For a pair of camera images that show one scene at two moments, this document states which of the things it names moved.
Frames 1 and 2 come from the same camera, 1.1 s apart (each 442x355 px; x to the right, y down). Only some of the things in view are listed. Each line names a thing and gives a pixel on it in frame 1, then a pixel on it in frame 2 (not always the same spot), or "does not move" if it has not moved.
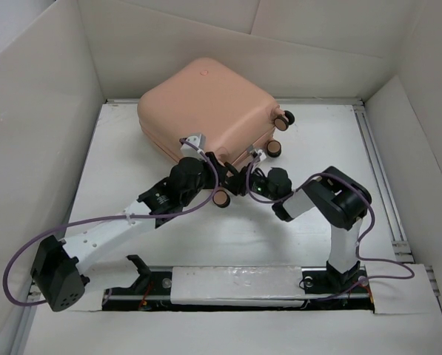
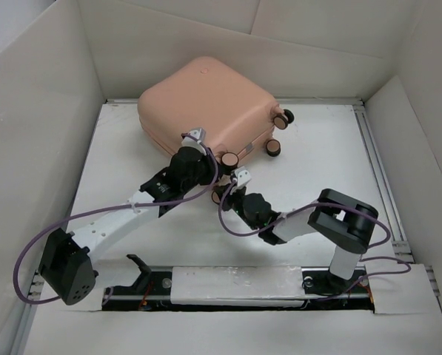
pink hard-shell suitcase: x=189 y=103 does not move
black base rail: x=319 y=293 does not move
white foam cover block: x=238 y=286 does not move
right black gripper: x=252 y=174 → x=222 y=190
